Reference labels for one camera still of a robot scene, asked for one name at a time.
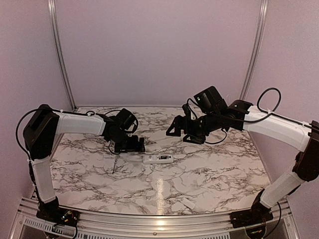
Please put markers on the clear handle tester screwdriver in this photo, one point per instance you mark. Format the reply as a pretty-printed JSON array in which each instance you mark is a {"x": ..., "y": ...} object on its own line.
[{"x": 115, "y": 163}]

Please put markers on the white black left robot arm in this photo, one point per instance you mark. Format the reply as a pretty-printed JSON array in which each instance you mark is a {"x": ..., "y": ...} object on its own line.
[{"x": 46, "y": 123}]

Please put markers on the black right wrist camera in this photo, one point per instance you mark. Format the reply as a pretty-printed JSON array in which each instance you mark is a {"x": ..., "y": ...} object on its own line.
[{"x": 187, "y": 111}]

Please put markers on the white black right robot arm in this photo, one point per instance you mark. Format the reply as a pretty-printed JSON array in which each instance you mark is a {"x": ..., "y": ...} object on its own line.
[{"x": 242, "y": 115}]

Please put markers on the aluminium frame post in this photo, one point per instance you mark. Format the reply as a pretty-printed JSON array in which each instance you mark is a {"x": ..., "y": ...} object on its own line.
[
  {"x": 256, "y": 48},
  {"x": 59, "y": 52}
]

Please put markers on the left aluminium frame post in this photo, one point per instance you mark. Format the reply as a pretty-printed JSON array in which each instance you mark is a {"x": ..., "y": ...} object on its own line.
[{"x": 59, "y": 52}]

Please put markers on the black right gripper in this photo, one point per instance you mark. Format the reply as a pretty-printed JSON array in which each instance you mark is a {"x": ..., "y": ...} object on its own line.
[{"x": 179, "y": 121}]

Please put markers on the right aluminium frame post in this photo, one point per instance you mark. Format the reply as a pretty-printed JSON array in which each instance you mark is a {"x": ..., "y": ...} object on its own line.
[{"x": 256, "y": 48}]

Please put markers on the white battery cover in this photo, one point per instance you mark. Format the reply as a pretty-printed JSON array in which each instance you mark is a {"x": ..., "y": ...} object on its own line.
[{"x": 188, "y": 203}]

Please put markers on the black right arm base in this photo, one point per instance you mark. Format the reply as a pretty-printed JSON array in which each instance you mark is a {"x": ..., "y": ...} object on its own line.
[{"x": 257, "y": 214}]

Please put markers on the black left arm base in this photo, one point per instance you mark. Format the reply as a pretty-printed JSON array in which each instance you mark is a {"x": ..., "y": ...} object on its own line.
[{"x": 52, "y": 212}]

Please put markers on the white remote control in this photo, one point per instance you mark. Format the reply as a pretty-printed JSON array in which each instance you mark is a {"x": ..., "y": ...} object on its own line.
[{"x": 157, "y": 159}]

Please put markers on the aluminium front frame rail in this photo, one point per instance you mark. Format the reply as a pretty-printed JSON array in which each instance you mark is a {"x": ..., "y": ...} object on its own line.
[{"x": 101, "y": 225}]

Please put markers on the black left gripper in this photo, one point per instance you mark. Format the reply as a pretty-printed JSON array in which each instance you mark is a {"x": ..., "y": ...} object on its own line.
[{"x": 133, "y": 147}]

